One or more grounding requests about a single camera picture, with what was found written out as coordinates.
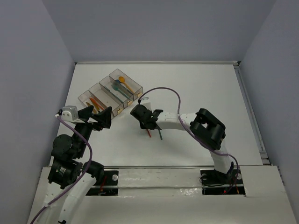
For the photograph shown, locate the teal fork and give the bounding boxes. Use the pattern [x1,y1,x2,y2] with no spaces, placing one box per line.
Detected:
[111,84,132,98]

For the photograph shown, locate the orange spoon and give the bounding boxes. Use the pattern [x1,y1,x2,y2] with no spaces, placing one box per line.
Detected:
[118,76,134,94]

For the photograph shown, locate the teal fork crosswise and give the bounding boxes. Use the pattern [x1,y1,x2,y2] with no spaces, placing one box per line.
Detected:
[104,86,128,103]

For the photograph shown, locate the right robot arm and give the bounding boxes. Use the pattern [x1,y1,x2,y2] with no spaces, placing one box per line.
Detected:
[130,104,235,183]

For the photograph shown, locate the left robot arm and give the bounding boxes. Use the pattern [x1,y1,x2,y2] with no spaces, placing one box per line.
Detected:
[31,105,112,224]

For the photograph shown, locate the yellow knife in bin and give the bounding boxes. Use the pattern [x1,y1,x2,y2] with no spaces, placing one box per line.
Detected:
[94,106,99,114]

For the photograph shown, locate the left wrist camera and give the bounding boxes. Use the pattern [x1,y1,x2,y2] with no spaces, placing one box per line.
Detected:
[56,105,78,122]

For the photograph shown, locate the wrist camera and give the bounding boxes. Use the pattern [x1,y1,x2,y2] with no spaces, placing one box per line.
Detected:
[56,105,78,122]
[140,97,151,110]

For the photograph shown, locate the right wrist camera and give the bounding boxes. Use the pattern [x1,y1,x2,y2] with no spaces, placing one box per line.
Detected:
[140,97,151,110]

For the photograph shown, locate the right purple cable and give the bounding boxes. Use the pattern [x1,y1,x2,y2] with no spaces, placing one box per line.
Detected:
[139,87,239,194]

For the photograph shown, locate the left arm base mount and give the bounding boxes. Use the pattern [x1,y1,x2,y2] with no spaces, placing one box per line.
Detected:
[86,170,119,196]

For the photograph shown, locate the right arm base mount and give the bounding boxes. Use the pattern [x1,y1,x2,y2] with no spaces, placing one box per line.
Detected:
[199,169,246,196]

